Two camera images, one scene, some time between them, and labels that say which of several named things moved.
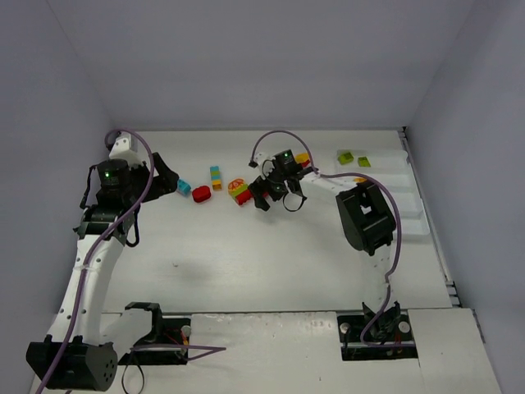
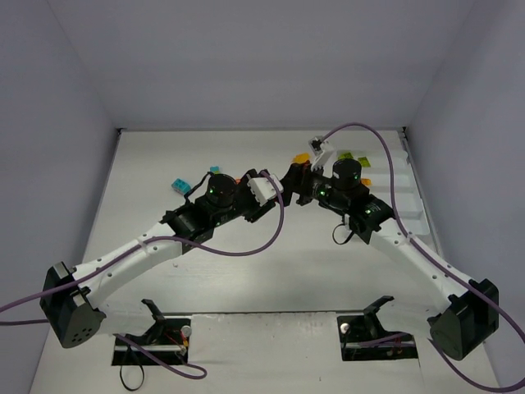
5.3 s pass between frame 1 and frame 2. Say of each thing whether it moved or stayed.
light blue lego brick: stayed
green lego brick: stayed
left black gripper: moved
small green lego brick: stayed
